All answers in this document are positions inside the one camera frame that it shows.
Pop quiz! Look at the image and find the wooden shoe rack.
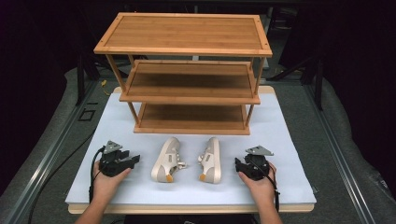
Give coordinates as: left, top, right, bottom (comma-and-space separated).
92, 11, 274, 136

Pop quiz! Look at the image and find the person's left hand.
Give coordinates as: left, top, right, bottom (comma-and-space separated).
92, 160, 132, 203

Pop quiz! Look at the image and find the white table mat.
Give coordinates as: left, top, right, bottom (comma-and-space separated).
64, 91, 318, 205

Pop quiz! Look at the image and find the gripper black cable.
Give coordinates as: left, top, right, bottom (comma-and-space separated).
253, 157, 281, 213
88, 147, 106, 203

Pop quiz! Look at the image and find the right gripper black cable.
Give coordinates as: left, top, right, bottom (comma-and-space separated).
253, 157, 281, 213

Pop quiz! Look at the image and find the black floor cable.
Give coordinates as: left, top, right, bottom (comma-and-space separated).
27, 132, 96, 224

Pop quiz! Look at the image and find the metal floor rail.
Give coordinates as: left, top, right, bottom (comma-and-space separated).
304, 83, 378, 224
2, 79, 98, 224

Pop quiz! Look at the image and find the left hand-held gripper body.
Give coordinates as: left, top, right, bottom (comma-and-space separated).
98, 140, 132, 178

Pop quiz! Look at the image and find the black metal stand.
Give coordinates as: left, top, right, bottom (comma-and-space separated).
76, 54, 88, 106
313, 57, 325, 110

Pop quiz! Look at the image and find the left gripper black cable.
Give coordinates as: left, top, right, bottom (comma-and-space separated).
88, 147, 106, 203

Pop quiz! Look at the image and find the beige sneaker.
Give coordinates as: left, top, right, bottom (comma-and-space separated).
197, 136, 222, 185
150, 136, 188, 184

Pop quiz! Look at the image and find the person's right hand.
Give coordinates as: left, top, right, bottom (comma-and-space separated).
237, 161, 278, 206

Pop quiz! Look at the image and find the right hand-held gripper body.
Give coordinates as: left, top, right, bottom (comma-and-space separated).
239, 145, 275, 182

